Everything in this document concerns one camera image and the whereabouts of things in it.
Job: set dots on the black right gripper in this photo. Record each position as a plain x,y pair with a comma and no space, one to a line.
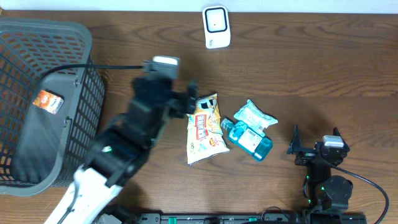
295,147

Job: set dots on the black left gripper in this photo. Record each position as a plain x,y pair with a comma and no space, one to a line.
175,104

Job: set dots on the yellow snack bag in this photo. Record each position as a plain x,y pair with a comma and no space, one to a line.
204,132

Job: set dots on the teal wet wipes pack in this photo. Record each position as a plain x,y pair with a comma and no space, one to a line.
255,118

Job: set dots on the blue mouthwash bottle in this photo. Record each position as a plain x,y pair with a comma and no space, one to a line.
246,138

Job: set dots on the orange small carton box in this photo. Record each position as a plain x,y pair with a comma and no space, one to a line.
48,101

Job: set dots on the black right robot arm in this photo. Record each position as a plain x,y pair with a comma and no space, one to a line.
326,192

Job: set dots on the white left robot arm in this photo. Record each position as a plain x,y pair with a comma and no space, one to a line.
119,151

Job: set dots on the white barcode scanner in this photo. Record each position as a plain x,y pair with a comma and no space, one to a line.
216,27

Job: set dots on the grey plastic basket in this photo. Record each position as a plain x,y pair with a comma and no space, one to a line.
40,149

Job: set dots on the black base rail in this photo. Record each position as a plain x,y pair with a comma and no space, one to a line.
156,218

